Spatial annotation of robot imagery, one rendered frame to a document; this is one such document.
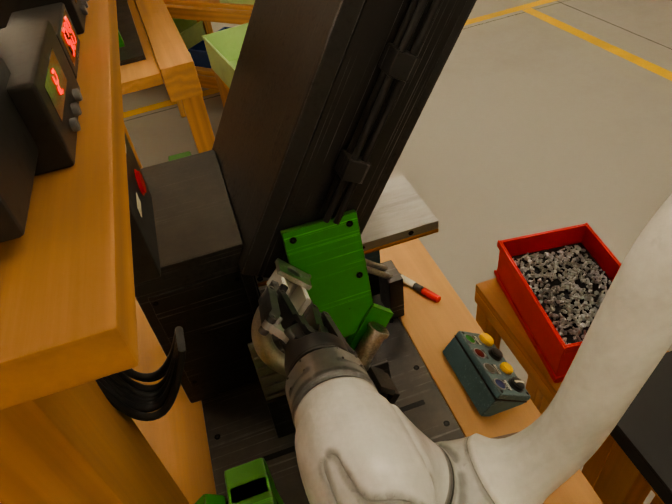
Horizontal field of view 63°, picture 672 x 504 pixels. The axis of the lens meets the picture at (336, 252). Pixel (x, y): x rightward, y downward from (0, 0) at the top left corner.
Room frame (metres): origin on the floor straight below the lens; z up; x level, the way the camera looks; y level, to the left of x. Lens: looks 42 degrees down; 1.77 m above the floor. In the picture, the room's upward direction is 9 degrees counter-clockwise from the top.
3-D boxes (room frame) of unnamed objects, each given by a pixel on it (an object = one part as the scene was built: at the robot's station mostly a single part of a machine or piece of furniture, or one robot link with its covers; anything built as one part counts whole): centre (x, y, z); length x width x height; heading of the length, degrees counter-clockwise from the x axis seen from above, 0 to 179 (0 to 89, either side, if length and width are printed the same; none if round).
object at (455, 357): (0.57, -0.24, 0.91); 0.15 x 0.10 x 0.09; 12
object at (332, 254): (0.63, 0.02, 1.17); 0.13 x 0.12 x 0.20; 12
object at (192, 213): (0.76, 0.25, 1.07); 0.30 x 0.18 x 0.34; 12
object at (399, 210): (0.79, 0.02, 1.11); 0.39 x 0.16 x 0.03; 102
